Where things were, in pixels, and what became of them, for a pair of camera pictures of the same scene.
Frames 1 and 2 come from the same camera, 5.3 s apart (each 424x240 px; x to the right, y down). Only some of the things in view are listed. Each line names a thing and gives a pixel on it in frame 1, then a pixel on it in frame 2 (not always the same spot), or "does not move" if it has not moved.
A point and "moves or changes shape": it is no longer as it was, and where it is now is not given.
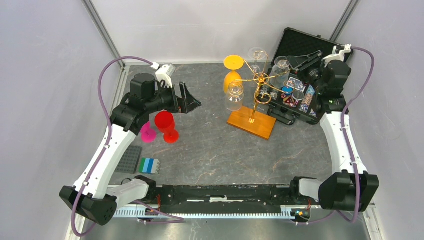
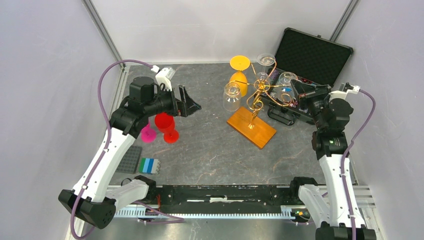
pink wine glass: [148, 134] does not move
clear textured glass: [280, 72] -> [285, 91]
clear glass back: [256, 53] -> [264, 59]
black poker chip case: [291, 96] does not move
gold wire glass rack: [251, 121] moves or changes shape
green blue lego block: [149, 166] does not move
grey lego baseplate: [129, 162] does not move
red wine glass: [164, 121] does not move
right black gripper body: [316, 58] -> [314, 99]
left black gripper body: [173, 104] does not move
